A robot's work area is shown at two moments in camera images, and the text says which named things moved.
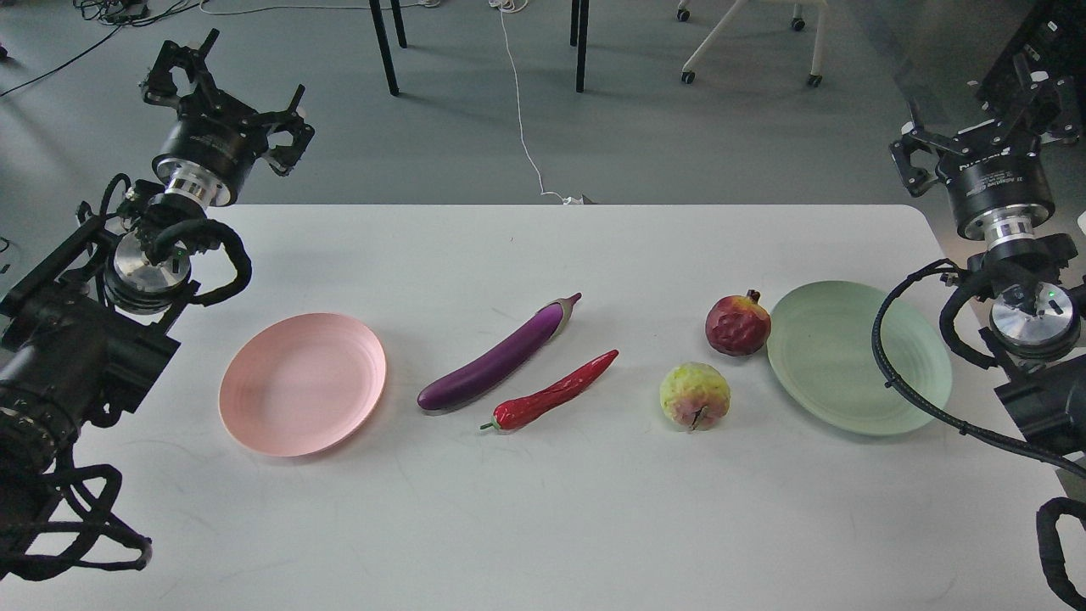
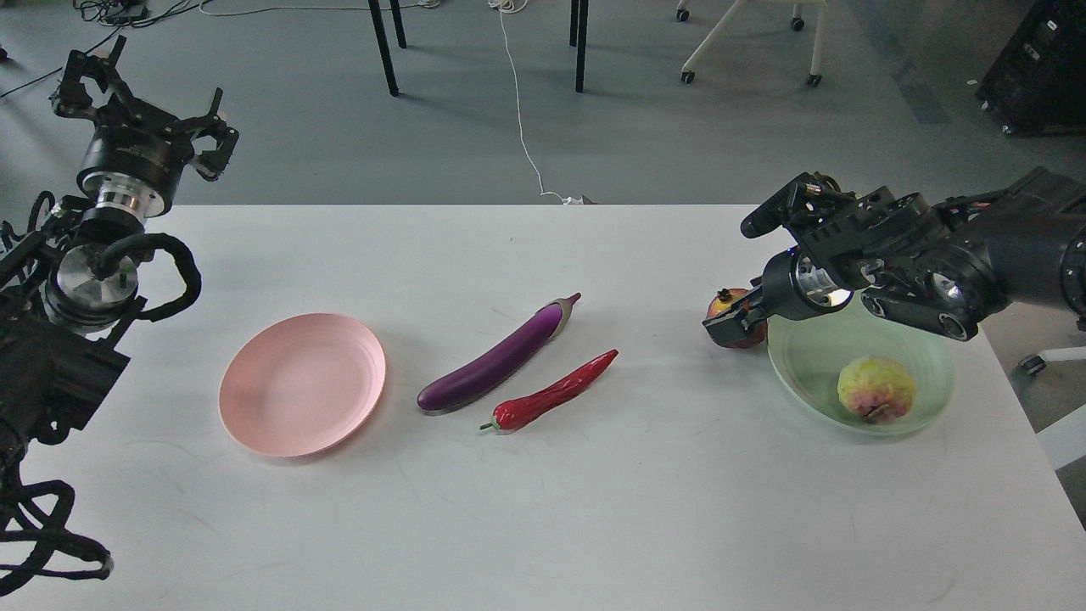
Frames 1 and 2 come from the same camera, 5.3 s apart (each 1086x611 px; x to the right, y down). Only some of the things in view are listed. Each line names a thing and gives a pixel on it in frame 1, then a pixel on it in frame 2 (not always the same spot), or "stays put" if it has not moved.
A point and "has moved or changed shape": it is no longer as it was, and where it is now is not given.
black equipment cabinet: x=1054 y=33 stays put
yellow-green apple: x=694 y=395 → x=876 y=389
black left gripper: x=208 y=152 → x=134 y=160
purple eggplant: x=497 y=362 stays put
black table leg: x=579 y=12 stays put
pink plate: x=303 y=385 stays put
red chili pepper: x=519 y=412 stays put
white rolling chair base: x=797 y=23 stays put
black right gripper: x=996 y=182 → x=875 y=238
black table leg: x=384 y=42 stays put
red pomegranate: x=737 y=325 has moved or changed shape
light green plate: x=820 y=336 stays put
